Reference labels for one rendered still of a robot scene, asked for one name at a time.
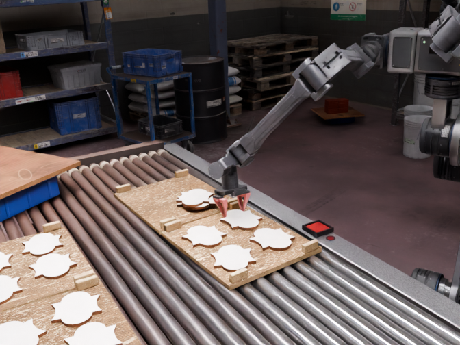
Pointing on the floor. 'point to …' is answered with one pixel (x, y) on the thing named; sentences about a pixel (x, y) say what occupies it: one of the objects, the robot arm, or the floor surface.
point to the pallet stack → (268, 66)
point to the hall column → (220, 45)
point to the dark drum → (202, 98)
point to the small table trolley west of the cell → (133, 137)
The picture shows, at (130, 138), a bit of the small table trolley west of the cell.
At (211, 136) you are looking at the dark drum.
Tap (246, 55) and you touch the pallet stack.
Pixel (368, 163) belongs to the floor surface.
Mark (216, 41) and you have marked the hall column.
